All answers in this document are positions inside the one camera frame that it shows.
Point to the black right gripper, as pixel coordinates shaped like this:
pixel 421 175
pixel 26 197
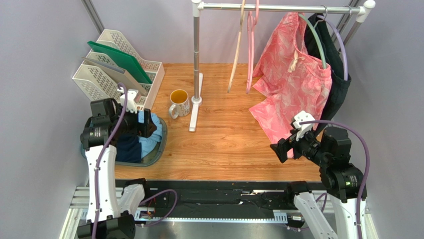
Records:
pixel 290 145

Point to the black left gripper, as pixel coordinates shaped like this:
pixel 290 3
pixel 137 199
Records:
pixel 145 129

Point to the navy blue shorts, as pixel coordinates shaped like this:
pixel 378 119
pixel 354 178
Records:
pixel 129 149

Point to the pink plastic hanger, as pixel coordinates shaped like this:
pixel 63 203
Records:
pixel 251 23

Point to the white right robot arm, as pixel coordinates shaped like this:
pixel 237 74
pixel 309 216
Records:
pixel 344 182

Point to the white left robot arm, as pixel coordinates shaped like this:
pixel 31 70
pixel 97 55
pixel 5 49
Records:
pixel 110 217

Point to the light blue shorts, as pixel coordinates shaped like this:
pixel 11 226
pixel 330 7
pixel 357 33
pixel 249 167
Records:
pixel 148 144

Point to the pink patterned shorts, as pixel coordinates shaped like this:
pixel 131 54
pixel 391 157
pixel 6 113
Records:
pixel 290 79

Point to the black hanging shorts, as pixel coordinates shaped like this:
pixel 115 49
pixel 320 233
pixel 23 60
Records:
pixel 339 73

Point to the beige plastic hanger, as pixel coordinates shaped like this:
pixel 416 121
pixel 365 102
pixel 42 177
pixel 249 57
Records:
pixel 236 57

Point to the teal plastic tray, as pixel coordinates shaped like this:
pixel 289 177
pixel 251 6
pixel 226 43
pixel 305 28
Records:
pixel 155 155

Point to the white mug with yellow inside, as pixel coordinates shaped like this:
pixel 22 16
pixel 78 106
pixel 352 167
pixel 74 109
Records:
pixel 180 104

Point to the grey folder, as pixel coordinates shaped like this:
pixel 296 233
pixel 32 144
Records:
pixel 119 75

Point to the green folder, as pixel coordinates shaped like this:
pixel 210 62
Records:
pixel 123 60

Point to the white mesh file organizer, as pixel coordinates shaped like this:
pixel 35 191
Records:
pixel 98 85

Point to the silver clothes rack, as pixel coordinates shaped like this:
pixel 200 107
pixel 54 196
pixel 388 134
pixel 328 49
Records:
pixel 353 8

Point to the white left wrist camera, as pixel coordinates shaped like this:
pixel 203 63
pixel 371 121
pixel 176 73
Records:
pixel 129 100

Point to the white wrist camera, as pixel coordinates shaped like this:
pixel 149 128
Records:
pixel 301 124
pixel 129 100

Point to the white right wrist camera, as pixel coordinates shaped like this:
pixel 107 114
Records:
pixel 301 124

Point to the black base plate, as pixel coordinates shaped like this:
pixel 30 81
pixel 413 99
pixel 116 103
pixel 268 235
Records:
pixel 218 199

